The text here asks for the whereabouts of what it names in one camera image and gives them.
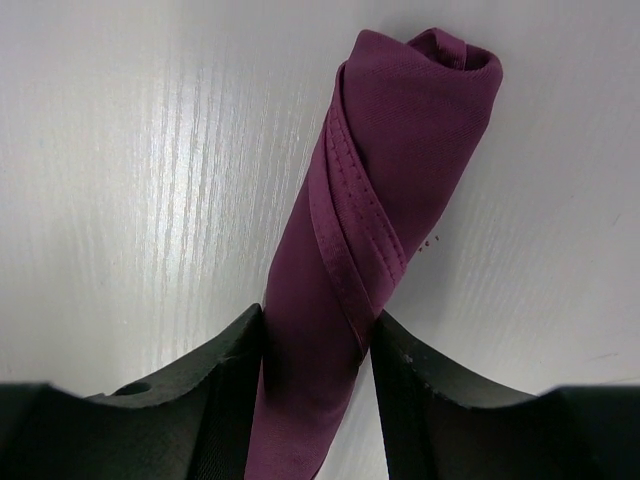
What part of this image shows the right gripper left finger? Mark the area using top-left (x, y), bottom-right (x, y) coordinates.
top-left (1, 304), bottom-right (263, 479)

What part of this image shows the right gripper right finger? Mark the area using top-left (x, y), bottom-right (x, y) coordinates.
top-left (371, 313), bottom-right (639, 479)

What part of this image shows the purple satin napkin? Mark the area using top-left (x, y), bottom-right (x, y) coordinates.
top-left (245, 28), bottom-right (503, 479)

